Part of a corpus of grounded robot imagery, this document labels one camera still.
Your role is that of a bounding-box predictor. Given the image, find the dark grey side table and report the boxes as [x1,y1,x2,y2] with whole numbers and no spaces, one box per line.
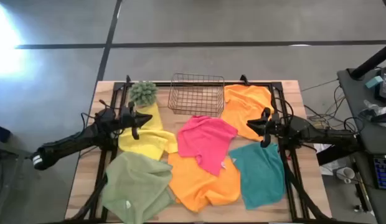
[0,139,35,224]

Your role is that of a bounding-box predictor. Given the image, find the orange microfiber towel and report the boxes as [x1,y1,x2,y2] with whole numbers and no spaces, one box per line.
[167,151,242,213]
[220,83,275,142]

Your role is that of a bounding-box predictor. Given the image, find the black aluminium table frame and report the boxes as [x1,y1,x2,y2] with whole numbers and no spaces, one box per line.
[68,74,337,224]

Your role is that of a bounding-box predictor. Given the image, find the small teal box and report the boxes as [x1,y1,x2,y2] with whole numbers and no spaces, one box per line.
[365,75,384,90]

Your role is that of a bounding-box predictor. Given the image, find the white mug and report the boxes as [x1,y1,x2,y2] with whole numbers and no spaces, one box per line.
[336,167,355,184]

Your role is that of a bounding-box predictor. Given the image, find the teal microfiber towel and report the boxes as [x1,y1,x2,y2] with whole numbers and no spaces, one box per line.
[228,141,286,211]

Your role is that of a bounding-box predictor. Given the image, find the pink microfiber towel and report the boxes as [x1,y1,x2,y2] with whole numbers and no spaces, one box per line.
[177,114,239,177]

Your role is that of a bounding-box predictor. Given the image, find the green artificial plant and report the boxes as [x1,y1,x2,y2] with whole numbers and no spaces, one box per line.
[129,80,159,106]

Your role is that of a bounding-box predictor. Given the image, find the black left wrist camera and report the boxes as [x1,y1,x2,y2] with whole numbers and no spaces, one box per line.
[118,107,131,126]

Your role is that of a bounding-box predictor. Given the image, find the grey side desk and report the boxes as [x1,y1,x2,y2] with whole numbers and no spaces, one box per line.
[337,67,386,224]

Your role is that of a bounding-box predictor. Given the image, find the black round pole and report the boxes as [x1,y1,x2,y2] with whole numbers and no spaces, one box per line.
[350,42,386,80]

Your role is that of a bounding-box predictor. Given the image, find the light green microfiber towel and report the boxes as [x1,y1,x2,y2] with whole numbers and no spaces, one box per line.
[101,151,177,224]

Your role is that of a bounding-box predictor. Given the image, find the yellow microfiber towel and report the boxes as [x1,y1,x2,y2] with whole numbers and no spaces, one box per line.
[118,102,179,161]

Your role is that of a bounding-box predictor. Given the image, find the black device with blue light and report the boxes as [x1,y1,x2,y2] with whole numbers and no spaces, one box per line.
[0,123,12,144]

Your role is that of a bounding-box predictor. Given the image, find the clear plastic bag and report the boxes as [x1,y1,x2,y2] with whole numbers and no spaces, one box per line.
[359,99,386,130]

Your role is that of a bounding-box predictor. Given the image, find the copper wire basket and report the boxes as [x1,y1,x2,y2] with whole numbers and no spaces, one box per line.
[167,73,225,118]

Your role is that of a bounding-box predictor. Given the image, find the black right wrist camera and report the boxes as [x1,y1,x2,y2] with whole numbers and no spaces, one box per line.
[271,115,289,135]

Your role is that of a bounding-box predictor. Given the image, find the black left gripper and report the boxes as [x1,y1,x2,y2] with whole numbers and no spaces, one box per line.
[128,101,153,141]

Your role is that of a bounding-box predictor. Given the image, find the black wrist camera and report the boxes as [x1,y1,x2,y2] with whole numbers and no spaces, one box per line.
[271,115,289,135]
[118,107,131,126]

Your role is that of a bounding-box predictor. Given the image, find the black desk support beam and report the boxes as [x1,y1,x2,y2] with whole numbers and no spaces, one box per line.
[316,144,365,166]

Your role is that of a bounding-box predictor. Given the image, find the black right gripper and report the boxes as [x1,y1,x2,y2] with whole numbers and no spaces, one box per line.
[247,106,274,149]

